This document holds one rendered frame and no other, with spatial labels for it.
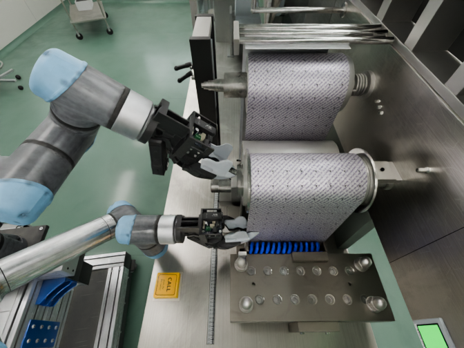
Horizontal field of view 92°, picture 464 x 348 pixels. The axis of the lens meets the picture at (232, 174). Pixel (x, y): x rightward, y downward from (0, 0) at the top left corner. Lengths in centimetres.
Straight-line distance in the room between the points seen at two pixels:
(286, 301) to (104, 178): 200
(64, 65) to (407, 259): 69
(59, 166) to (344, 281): 68
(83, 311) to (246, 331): 112
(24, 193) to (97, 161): 214
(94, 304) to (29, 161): 132
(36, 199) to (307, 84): 55
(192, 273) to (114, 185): 159
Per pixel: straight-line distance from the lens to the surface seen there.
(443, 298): 56
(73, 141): 45
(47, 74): 40
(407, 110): 60
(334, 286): 71
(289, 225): 60
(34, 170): 42
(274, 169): 47
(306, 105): 61
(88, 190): 235
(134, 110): 39
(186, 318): 79
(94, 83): 39
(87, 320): 167
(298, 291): 67
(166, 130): 41
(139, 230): 62
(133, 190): 216
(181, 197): 92
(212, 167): 46
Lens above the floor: 167
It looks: 54 degrees down
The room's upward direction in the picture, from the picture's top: straight up
